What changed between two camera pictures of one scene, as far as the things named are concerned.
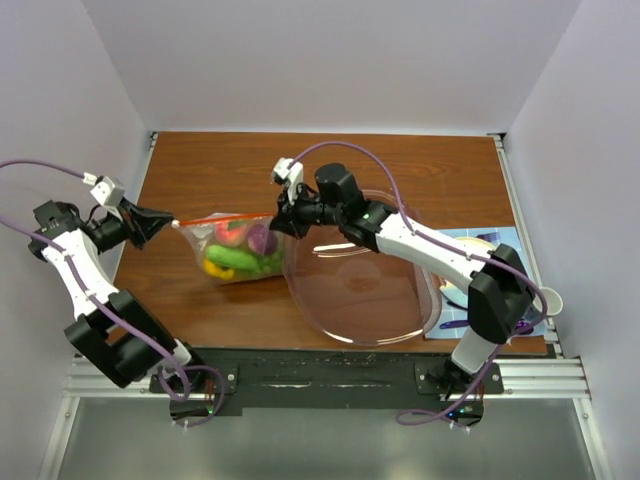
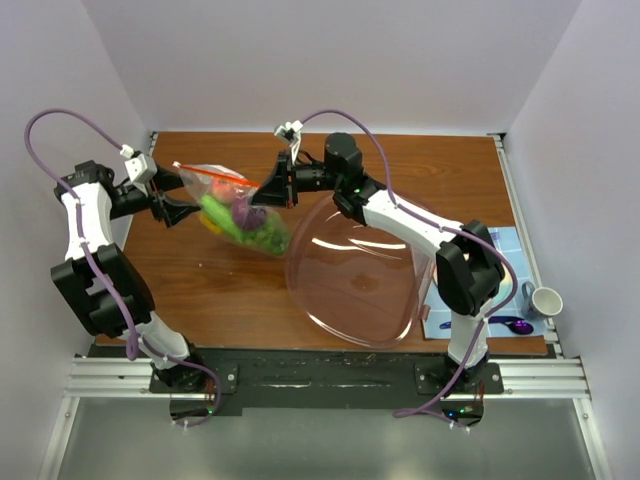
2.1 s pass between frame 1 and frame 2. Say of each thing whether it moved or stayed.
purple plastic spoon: stayed
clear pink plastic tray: stayed
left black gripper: moved
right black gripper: moved
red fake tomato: moved
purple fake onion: moved
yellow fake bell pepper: moved
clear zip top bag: moved
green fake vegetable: moved
